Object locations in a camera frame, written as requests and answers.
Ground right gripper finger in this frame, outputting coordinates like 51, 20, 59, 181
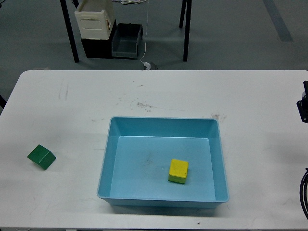
296, 81, 308, 122

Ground yellow block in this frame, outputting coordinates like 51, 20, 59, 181
168, 159, 189, 184

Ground green block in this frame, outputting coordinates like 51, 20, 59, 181
27, 144, 56, 170

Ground light blue plastic box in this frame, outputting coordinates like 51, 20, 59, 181
97, 117, 229, 208

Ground black table leg right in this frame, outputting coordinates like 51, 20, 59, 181
183, 0, 192, 62

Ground black angled table leg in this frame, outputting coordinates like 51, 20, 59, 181
179, 0, 187, 28

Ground white power adapter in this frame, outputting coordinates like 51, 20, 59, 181
143, 62, 151, 70

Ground grey open bin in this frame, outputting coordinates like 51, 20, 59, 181
111, 23, 143, 59

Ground black crate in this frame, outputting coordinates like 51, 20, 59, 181
81, 21, 117, 59

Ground cream plastic container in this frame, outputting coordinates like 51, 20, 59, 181
75, 0, 115, 40

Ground black table leg left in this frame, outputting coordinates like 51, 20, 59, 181
60, 0, 79, 63

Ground white cable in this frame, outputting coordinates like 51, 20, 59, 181
140, 0, 149, 64

